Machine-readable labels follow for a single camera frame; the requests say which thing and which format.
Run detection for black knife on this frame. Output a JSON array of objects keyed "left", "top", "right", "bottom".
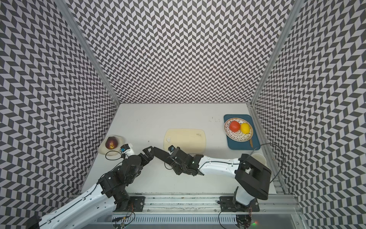
[{"left": 153, "top": 147, "right": 174, "bottom": 165}]

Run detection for cream plastic cutting board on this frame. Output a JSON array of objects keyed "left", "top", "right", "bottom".
[{"left": 164, "top": 128, "right": 206, "bottom": 154}]

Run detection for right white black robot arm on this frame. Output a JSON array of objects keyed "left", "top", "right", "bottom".
[{"left": 162, "top": 146, "right": 272, "bottom": 206}]

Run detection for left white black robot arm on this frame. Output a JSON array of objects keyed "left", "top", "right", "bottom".
[{"left": 25, "top": 147, "right": 154, "bottom": 229}]

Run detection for dark red apple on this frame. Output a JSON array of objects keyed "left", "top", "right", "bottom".
[{"left": 105, "top": 136, "right": 119, "bottom": 150}]

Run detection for small white plate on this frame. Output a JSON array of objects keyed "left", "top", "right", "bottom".
[{"left": 97, "top": 135, "right": 124, "bottom": 156}]

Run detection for teal rectangular tray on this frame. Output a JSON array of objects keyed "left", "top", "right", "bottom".
[{"left": 224, "top": 114, "right": 261, "bottom": 150}]

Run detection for patterned ceramic plate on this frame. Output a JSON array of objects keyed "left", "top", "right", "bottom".
[{"left": 224, "top": 118, "right": 254, "bottom": 142}]

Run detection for red tomato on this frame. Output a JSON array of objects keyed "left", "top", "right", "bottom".
[{"left": 229, "top": 120, "right": 241, "bottom": 133}]

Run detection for yellow lemon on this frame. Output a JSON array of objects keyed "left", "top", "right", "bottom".
[{"left": 241, "top": 123, "right": 251, "bottom": 134}]

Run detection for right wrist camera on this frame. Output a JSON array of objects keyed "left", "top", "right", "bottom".
[{"left": 168, "top": 145, "right": 176, "bottom": 154}]

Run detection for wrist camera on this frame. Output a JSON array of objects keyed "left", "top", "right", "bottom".
[
  {"left": 120, "top": 144, "right": 135, "bottom": 157},
  {"left": 168, "top": 145, "right": 176, "bottom": 154}
]

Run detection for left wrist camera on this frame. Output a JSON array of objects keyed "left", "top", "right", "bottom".
[{"left": 120, "top": 144, "right": 135, "bottom": 157}]

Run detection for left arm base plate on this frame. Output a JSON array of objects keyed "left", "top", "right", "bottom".
[{"left": 114, "top": 196, "right": 146, "bottom": 212}]

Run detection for aluminium front rail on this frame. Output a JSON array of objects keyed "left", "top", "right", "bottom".
[{"left": 130, "top": 194, "right": 302, "bottom": 214}]

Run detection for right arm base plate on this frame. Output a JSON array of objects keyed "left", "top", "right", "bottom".
[{"left": 217, "top": 196, "right": 260, "bottom": 212}]

